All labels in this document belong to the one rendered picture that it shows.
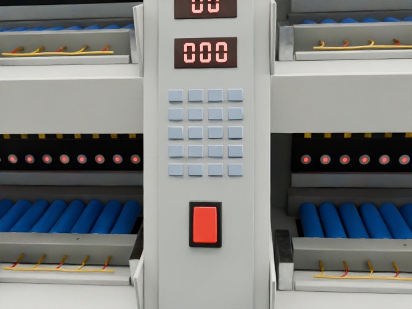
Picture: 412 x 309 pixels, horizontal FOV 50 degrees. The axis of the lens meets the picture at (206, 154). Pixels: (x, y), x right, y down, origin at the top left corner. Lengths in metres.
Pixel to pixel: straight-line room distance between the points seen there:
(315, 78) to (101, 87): 0.16
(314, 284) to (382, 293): 0.06
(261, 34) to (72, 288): 0.26
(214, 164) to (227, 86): 0.06
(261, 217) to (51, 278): 0.19
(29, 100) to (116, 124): 0.07
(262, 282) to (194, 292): 0.05
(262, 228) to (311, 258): 0.09
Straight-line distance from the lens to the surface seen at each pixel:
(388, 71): 0.35
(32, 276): 0.43
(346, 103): 0.34
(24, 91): 0.37
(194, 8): 0.34
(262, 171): 0.33
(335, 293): 0.39
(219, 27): 0.33
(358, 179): 0.50
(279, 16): 0.55
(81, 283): 0.41
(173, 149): 0.32
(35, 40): 0.44
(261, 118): 0.33
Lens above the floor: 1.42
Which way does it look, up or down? 1 degrees down
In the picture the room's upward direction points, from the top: straight up
